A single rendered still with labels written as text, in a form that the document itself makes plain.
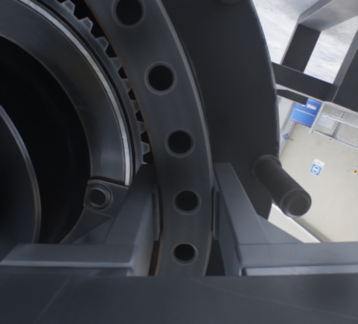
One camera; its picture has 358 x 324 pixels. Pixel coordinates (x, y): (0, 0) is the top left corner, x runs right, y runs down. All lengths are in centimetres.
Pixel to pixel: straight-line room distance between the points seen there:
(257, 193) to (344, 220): 636
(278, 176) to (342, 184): 642
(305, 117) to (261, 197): 619
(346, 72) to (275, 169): 104
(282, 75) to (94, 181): 104
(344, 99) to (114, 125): 107
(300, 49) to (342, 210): 479
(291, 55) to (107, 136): 209
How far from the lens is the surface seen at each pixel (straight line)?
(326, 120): 562
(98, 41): 21
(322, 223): 679
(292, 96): 217
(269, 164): 18
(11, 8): 25
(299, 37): 228
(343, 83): 120
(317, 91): 123
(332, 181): 669
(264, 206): 21
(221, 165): 15
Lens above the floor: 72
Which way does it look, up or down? 15 degrees up
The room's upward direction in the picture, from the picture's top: 160 degrees counter-clockwise
